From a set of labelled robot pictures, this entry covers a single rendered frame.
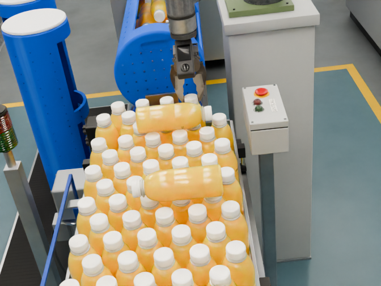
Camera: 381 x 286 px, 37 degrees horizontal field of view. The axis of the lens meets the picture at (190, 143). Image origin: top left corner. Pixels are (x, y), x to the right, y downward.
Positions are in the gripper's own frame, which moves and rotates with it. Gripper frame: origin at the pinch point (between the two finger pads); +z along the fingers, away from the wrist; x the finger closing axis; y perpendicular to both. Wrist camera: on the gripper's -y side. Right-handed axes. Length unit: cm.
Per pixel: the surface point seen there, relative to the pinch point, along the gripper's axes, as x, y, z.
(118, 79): 22.3, 16.7, -0.3
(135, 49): 15.3, 16.7, -9.5
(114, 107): 21.7, -1.6, -0.7
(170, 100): 5.8, -1.1, -0.7
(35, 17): 66, 95, 5
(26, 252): 83, 44, 94
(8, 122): 42, -27, -14
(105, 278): 18, -66, -1
